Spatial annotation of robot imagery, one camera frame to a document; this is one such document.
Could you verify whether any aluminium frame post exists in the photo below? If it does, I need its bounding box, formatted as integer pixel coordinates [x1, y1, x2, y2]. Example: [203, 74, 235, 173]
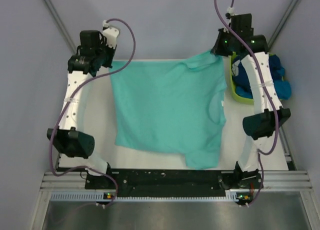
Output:
[267, 0, 301, 50]
[42, 0, 77, 54]

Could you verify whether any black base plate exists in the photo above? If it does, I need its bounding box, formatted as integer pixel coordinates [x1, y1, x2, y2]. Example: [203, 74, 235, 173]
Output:
[85, 168, 262, 198]

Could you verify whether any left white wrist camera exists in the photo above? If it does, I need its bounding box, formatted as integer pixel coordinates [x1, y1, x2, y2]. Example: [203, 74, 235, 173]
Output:
[102, 20, 121, 49]

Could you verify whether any dark blue t shirt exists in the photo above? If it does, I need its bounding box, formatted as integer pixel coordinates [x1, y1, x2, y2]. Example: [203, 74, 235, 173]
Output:
[231, 54, 285, 99]

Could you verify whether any left aluminium frame post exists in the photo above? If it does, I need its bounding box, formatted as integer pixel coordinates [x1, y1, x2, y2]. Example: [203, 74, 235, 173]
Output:
[42, 0, 77, 54]

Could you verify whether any light blue t shirt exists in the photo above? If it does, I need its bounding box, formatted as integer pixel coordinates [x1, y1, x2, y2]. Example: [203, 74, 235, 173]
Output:
[236, 64, 292, 101]

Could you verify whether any green plastic bin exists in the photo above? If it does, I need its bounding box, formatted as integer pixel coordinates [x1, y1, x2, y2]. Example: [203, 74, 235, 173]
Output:
[229, 51, 286, 106]

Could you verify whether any grey slotted cable duct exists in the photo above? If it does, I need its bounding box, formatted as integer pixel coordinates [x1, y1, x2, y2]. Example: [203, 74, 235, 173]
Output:
[50, 191, 239, 203]

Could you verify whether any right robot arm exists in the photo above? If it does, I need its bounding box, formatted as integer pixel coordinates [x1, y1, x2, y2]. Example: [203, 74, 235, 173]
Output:
[211, 13, 291, 190]

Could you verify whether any right aluminium frame post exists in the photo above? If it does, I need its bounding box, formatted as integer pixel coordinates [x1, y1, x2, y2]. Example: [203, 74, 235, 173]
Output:
[267, 0, 301, 50]

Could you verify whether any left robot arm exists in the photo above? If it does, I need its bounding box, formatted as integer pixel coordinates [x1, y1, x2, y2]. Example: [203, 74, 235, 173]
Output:
[46, 27, 120, 189]

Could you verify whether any teal t shirt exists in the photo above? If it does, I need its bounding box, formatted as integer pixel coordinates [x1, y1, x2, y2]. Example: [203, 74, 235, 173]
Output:
[110, 51, 227, 170]

